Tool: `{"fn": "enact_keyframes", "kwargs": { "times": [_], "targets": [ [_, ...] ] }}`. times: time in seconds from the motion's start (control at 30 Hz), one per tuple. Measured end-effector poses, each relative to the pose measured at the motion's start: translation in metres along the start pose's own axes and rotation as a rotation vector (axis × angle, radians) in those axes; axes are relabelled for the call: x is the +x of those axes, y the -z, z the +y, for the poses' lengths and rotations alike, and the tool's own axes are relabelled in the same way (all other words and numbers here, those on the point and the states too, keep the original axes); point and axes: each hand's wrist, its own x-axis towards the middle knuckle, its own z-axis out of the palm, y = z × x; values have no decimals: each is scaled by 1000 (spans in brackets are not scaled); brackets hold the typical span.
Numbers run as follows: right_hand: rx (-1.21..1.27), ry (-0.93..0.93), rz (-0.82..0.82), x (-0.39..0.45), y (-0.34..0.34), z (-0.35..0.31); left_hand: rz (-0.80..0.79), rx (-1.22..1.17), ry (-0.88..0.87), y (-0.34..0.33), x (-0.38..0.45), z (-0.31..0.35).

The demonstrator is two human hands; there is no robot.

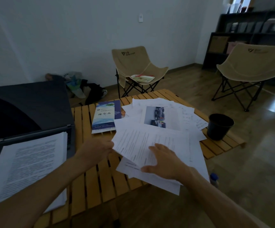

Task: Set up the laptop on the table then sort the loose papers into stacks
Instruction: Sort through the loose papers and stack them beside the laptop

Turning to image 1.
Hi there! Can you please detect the person's right hand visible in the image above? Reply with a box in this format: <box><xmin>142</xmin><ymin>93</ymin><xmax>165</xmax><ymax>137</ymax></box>
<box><xmin>141</xmin><ymin>143</ymin><xmax>195</xmax><ymax>184</ymax></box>

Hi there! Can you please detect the person's left hand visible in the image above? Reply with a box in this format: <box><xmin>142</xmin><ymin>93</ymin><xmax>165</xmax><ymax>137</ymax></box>
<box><xmin>77</xmin><ymin>137</ymin><xmax>115</xmax><ymax>169</ymax></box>

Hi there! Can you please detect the blue booklet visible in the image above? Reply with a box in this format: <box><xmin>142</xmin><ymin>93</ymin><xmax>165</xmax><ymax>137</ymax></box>
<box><xmin>91</xmin><ymin>100</ymin><xmax>122</xmax><ymax>135</ymax></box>

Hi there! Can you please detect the pile of white papers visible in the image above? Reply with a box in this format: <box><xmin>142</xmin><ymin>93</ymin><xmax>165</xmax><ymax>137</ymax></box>
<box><xmin>111</xmin><ymin>97</ymin><xmax>211</xmax><ymax>196</ymax></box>

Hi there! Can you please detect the sorted text document stack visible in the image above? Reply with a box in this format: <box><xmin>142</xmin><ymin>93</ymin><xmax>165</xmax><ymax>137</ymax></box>
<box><xmin>0</xmin><ymin>131</ymin><xmax>68</xmax><ymax>213</ymax></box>

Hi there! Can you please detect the grey laptop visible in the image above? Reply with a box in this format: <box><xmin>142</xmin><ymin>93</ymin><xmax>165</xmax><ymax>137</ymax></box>
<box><xmin>0</xmin><ymin>80</ymin><xmax>76</xmax><ymax>184</ymax></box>

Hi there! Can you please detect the person's left forearm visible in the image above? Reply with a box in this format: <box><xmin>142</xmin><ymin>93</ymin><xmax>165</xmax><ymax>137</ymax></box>
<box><xmin>0</xmin><ymin>154</ymin><xmax>91</xmax><ymax>228</ymax></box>

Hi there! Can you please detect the person's right forearm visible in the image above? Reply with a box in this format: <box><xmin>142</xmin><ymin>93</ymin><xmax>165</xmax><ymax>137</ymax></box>
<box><xmin>179</xmin><ymin>168</ymin><xmax>271</xmax><ymax>228</ymax></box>

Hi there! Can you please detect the wooden slatted table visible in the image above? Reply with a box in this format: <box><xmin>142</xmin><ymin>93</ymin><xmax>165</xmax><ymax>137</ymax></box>
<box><xmin>0</xmin><ymin>89</ymin><xmax>246</xmax><ymax>228</ymax></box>

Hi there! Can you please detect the dark bottle with blue cap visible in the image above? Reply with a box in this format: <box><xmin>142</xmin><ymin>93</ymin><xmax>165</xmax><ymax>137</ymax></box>
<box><xmin>209</xmin><ymin>172</ymin><xmax>220</xmax><ymax>188</ymax></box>

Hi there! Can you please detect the black plastic pot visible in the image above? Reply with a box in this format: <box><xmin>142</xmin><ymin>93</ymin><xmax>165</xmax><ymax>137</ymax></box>
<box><xmin>207</xmin><ymin>113</ymin><xmax>235</xmax><ymax>141</ymax></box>

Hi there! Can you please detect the red and white booklet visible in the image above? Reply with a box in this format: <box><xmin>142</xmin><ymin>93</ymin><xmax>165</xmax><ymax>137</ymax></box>
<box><xmin>129</xmin><ymin>73</ymin><xmax>156</xmax><ymax>84</ymax></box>

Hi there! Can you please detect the beige folding chair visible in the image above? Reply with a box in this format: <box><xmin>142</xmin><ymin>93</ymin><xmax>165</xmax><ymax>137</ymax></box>
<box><xmin>211</xmin><ymin>43</ymin><xmax>275</xmax><ymax>113</ymax></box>
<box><xmin>111</xmin><ymin>46</ymin><xmax>169</xmax><ymax>99</ymax></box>

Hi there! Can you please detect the black shelf unit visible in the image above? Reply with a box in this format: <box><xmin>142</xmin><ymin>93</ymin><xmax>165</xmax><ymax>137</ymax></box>
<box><xmin>202</xmin><ymin>9</ymin><xmax>275</xmax><ymax>87</ymax></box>

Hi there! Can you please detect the woven storage basket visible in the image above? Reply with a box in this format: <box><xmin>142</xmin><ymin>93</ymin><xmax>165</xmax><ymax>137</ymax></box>
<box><xmin>208</xmin><ymin>35</ymin><xmax>230</xmax><ymax>54</ymax></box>

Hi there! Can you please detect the pink storage box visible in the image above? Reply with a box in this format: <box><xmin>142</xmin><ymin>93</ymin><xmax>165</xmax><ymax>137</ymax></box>
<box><xmin>226</xmin><ymin>41</ymin><xmax>241</xmax><ymax>55</ymax></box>

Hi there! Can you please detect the tall narrow window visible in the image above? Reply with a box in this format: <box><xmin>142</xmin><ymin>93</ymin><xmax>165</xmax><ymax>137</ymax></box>
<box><xmin>230</xmin><ymin>0</ymin><xmax>253</xmax><ymax>13</ymax></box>

